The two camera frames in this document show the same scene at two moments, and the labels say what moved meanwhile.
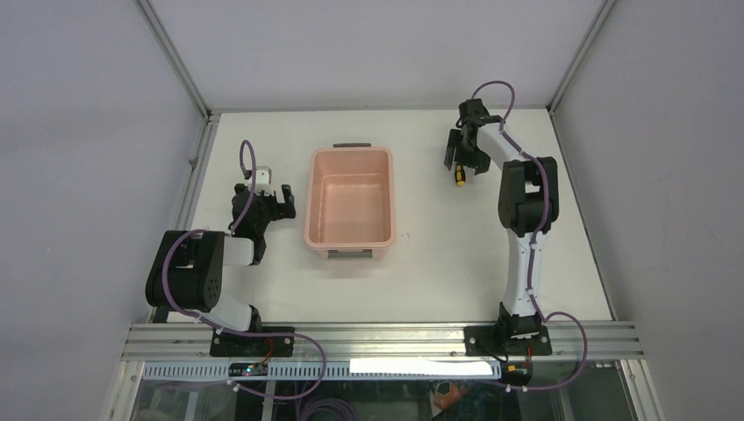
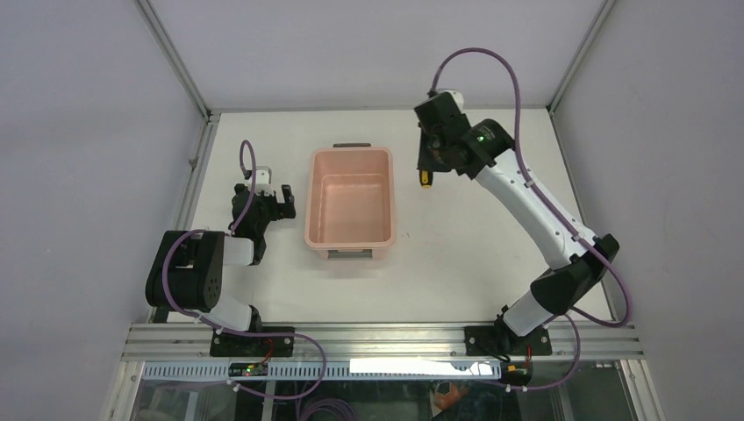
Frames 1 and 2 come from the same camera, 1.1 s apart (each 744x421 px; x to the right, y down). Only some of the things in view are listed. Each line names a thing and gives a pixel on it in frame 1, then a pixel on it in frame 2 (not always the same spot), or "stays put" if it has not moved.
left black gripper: [267, 203] stays put
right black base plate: [484, 340] stays put
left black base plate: [225, 345] stays put
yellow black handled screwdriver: [460, 175] → [425, 178]
